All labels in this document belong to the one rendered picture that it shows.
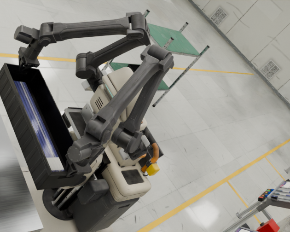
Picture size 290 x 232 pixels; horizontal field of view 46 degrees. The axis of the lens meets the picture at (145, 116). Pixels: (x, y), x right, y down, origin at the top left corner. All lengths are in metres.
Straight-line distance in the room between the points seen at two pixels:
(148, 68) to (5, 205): 0.80
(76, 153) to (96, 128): 0.11
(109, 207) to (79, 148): 0.95
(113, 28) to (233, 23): 10.04
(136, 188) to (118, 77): 0.73
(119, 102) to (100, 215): 1.05
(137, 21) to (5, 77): 0.61
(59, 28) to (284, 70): 9.64
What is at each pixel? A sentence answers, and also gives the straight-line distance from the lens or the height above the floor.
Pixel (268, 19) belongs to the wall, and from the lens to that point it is 11.06.
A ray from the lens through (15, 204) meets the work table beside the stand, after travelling 1.56.
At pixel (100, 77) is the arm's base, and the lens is 1.72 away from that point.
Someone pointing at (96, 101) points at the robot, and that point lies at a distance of 1.69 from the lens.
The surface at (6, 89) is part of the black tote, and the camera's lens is 1.56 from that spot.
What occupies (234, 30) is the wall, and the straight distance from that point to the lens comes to 11.32.
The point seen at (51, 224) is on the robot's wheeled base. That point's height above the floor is 0.28.
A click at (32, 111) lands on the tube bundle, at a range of 1.55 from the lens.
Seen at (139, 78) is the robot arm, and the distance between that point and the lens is 1.25.
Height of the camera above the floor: 2.03
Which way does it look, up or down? 28 degrees down
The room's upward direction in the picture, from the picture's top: 43 degrees clockwise
